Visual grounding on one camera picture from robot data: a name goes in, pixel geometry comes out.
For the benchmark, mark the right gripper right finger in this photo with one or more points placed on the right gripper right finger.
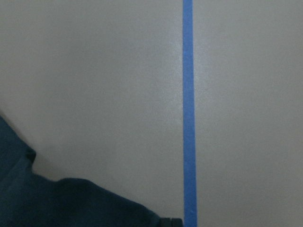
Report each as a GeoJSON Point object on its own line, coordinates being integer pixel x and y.
{"type": "Point", "coordinates": [176, 222]}

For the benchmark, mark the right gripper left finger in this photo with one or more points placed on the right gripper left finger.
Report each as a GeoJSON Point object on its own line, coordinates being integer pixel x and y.
{"type": "Point", "coordinates": [165, 222]}

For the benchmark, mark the black graphic t-shirt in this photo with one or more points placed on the black graphic t-shirt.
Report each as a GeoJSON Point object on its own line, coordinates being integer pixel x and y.
{"type": "Point", "coordinates": [30, 200]}

